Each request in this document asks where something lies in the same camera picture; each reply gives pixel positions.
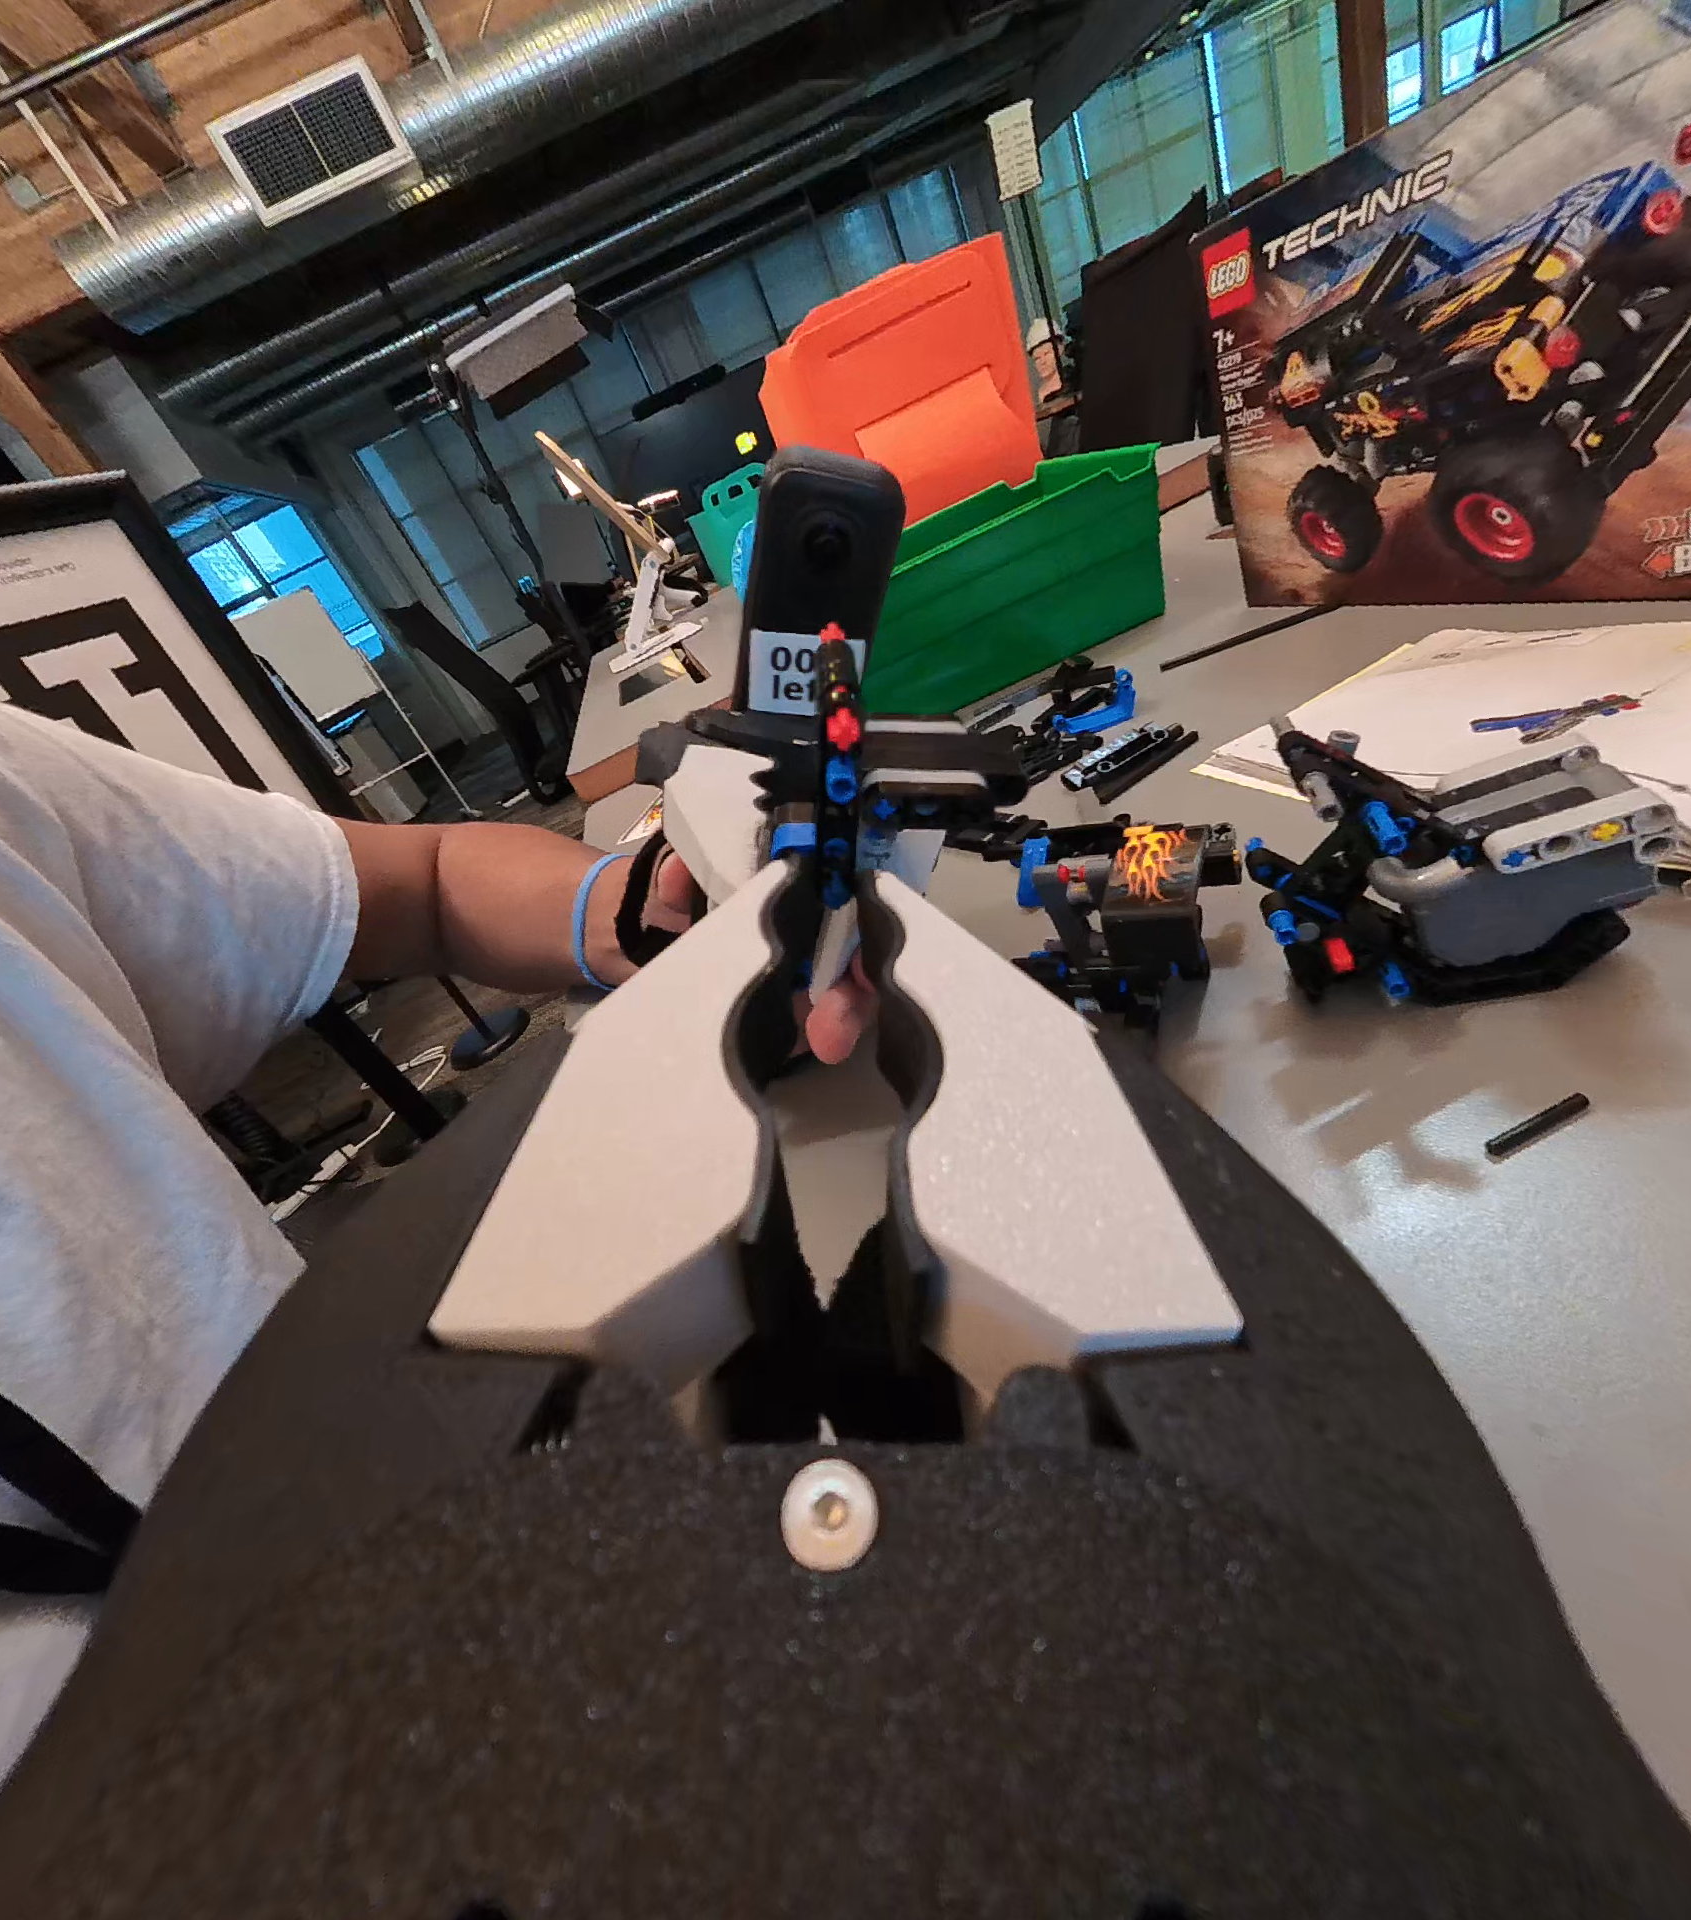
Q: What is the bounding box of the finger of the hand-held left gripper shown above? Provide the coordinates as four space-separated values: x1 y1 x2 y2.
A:
657 746 783 913
864 774 1000 890

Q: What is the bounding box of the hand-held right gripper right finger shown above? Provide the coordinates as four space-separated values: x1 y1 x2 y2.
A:
864 869 1243 1413

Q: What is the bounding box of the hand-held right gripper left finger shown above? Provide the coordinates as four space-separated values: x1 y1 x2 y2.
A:
425 862 808 1446

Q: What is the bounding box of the black lego beam with pins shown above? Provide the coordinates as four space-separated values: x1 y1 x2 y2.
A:
771 619 882 998

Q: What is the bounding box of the grey lego chassis assembly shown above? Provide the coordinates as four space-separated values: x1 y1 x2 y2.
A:
1239 722 1681 1009

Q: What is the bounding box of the person's left forearm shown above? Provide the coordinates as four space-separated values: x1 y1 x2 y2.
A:
334 817 638 995

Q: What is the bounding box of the pile of black lego pieces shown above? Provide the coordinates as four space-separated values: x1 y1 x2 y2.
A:
965 660 1201 807

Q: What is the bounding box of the flame printed lego assembly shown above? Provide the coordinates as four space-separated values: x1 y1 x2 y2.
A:
934 817 1243 1034

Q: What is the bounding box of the long black lego axle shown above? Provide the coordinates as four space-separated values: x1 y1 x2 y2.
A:
1159 602 1338 674

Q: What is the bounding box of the short black lego axle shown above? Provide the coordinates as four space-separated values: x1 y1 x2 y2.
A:
1483 1090 1595 1158

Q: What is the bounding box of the lego set box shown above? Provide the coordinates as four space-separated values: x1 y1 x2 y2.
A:
1188 0 1691 608

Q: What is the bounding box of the person's left hand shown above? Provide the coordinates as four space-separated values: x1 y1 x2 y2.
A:
615 844 882 1072

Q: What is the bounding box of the teal plastic basket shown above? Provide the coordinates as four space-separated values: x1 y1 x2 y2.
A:
688 464 773 590

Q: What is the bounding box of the blue wristband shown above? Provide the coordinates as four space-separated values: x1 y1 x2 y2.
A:
570 850 632 995

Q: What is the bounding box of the wooden easel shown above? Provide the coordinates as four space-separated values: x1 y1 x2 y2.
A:
533 431 714 688

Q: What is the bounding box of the orange plastic bin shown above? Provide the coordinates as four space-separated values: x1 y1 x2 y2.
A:
761 232 1044 525

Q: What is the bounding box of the green plastic bin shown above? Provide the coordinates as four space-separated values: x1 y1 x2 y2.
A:
857 442 1174 720

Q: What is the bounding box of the studio light panel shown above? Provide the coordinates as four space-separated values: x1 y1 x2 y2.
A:
430 282 615 424

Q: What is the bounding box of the black monitor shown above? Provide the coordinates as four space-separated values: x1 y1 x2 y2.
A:
1076 187 1216 451

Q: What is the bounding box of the whiteboard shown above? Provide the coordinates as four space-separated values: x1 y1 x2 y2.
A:
232 588 385 741

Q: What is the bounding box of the white ceiling air vent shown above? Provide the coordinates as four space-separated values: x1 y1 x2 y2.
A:
202 55 422 228

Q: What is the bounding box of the black framed marker sign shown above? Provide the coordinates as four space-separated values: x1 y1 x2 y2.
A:
0 471 357 824

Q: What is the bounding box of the silver air duct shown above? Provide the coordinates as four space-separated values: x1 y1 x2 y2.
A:
57 0 1089 337

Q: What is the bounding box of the black harness strap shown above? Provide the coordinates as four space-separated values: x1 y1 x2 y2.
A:
0 1305 145 1596

